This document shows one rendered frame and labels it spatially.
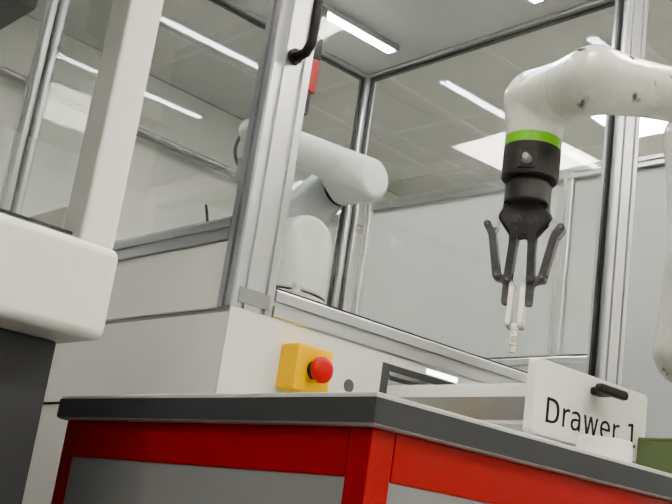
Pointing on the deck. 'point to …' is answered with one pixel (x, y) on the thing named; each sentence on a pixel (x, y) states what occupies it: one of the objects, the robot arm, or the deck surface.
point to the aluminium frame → (243, 239)
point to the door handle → (309, 35)
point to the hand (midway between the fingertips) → (516, 306)
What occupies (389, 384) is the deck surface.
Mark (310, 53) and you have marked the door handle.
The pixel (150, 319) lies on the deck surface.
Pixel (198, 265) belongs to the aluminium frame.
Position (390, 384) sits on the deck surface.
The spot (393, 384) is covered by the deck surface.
